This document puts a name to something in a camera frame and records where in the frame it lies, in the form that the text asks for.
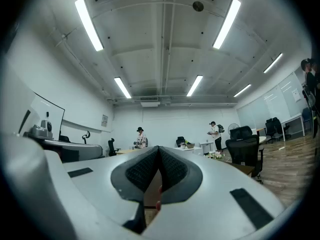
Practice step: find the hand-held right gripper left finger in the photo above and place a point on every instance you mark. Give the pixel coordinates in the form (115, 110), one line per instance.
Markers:
(100, 196)

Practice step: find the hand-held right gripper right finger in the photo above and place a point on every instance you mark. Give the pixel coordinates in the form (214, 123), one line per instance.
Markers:
(212, 204)

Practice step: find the vase of pink flowers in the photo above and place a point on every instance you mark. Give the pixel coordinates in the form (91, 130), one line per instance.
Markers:
(214, 155)

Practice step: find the white drawer cabinet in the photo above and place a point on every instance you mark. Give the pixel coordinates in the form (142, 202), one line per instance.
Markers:
(206, 147)

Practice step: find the beige bowl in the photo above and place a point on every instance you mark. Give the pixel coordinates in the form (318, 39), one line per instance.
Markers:
(190, 145)

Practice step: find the pink potted plant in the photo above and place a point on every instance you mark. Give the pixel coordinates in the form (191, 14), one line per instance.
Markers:
(183, 144)

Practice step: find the standing fan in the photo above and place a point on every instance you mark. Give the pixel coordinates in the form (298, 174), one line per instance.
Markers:
(233, 128)

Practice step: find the grey machine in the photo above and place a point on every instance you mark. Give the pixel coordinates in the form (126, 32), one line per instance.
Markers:
(42, 130)

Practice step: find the ceiling air conditioner unit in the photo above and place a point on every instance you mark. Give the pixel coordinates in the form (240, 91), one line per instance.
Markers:
(150, 102)

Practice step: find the long ceiling light strip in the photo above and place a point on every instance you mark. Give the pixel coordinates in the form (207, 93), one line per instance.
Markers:
(122, 87)
(194, 85)
(272, 63)
(242, 90)
(227, 23)
(88, 24)

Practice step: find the blue chair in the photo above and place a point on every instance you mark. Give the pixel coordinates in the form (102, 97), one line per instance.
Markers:
(306, 117)

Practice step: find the round ceiling disc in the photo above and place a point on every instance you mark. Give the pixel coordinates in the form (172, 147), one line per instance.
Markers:
(198, 6)

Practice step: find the wall poster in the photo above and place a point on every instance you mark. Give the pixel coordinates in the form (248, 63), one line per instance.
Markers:
(104, 120)

